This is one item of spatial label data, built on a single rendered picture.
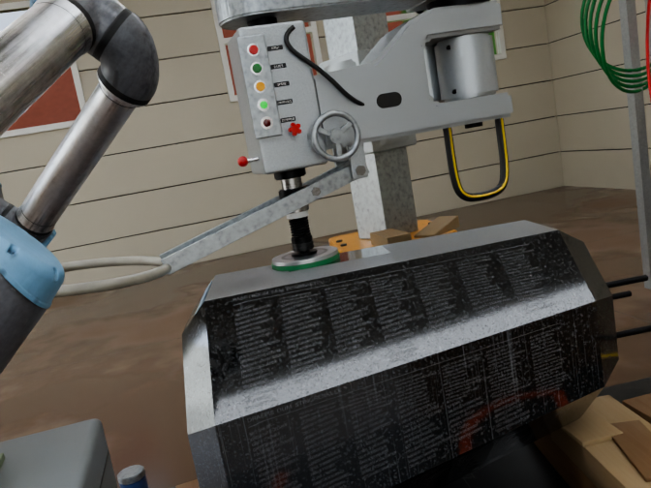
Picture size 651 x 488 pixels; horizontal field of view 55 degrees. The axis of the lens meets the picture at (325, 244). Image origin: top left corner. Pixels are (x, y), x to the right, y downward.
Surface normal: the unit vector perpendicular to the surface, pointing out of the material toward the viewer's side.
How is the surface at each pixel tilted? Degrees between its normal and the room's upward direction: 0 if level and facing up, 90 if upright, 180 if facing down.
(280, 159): 90
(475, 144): 90
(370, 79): 90
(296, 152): 90
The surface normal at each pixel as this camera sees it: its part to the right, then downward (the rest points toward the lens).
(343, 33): -0.78, 0.24
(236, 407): -0.02, -0.58
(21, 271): 0.60, 0.24
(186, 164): 0.24, 0.12
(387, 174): 0.61, 0.03
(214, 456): -0.59, 0.23
